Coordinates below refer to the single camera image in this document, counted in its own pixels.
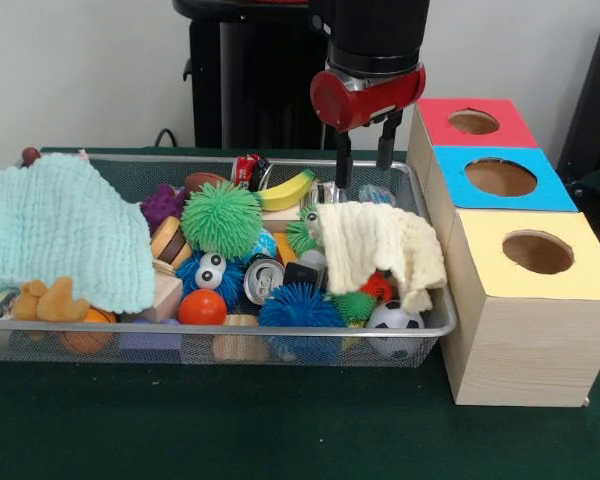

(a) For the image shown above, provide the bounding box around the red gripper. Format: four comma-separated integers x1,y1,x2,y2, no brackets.
308,63,428,189

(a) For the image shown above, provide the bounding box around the cream waffle cloth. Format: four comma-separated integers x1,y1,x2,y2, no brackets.
315,199,446,312

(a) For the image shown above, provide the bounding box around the shallow metal mesh bin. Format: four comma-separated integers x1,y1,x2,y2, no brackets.
0,147,459,370

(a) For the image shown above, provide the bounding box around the wooden box with three holes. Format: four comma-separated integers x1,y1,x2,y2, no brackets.
406,97,600,407

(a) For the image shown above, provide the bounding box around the yellow toy banana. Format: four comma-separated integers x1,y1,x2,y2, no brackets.
253,168,317,212

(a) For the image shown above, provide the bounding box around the large green spiky ball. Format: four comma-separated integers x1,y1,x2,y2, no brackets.
180,180,264,261

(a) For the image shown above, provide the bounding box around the silver drink can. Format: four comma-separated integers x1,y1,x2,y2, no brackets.
243,254,286,305

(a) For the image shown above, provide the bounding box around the small soccer ball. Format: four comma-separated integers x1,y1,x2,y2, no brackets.
365,299,426,359

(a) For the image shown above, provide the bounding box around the blue spiky ball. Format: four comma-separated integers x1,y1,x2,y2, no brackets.
258,282,349,329

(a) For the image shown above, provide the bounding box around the purple rubber toy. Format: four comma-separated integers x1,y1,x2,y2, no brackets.
140,183,189,234

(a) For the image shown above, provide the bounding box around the blue spiky toy with eyes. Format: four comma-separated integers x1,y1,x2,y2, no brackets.
174,249,246,307

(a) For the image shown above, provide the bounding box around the light blue waffle cloth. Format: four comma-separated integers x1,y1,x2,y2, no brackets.
0,152,157,315

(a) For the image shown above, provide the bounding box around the orange plush toy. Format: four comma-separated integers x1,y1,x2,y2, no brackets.
12,277,91,322

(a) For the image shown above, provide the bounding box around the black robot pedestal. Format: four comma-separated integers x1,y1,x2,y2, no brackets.
172,0,341,150

